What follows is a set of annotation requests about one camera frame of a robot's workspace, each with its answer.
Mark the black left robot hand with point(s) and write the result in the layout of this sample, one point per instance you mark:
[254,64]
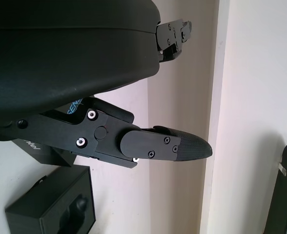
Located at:
[60,61]

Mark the black camera box base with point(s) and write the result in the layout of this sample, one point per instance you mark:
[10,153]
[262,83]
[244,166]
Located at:
[36,214]

